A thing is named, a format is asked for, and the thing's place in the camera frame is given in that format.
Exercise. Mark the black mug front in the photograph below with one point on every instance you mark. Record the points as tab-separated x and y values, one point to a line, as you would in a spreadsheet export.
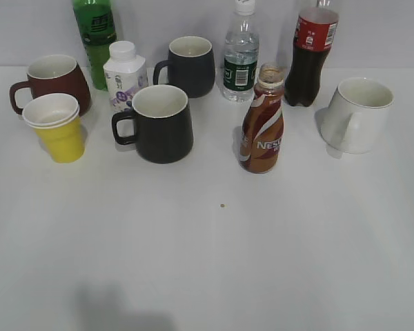
159	124

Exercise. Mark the yellow paper cup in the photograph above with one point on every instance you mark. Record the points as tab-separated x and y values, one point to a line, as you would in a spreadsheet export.
55	119

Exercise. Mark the cola bottle red label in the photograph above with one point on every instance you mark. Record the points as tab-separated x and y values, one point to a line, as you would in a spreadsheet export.
313	39

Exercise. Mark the black mug back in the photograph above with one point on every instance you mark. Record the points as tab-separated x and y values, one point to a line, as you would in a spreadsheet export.
190	66

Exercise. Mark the clear water bottle green label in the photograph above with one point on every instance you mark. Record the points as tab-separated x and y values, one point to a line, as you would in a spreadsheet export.
241	51

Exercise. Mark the dark red ceramic mug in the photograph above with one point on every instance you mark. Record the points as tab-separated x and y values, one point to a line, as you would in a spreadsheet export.
56	73

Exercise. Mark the green soda bottle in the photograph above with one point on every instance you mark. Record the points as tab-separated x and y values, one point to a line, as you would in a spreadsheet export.
97	31

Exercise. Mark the black mug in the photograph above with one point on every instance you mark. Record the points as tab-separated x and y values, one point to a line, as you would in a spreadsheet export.
190	66
159	124

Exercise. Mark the brown Nescafe coffee bottle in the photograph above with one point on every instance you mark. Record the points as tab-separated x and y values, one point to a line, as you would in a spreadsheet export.
263	125

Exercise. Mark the white milk carton bottle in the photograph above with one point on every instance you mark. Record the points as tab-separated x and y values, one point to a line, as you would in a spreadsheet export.
125	74

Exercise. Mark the white ceramic mug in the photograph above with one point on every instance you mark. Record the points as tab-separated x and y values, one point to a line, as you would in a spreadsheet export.
356	115

